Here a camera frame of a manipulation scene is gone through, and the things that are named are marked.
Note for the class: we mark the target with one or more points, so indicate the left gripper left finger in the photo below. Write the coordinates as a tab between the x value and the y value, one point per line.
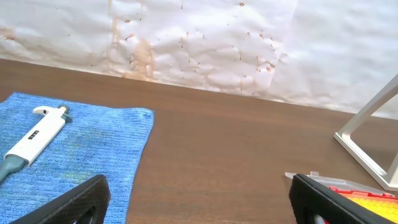
81	202

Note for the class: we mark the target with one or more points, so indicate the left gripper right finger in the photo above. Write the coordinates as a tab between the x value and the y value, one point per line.
320	207

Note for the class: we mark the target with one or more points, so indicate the red and yellow tip box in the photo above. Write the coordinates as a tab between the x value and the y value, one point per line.
379	207

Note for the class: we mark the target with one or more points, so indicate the white and blue stand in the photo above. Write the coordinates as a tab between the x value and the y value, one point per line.
373	107

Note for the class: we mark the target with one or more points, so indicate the blue cloth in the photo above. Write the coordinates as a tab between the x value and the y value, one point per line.
93	146

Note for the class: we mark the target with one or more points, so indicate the white pipette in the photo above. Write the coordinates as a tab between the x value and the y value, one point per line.
37	140

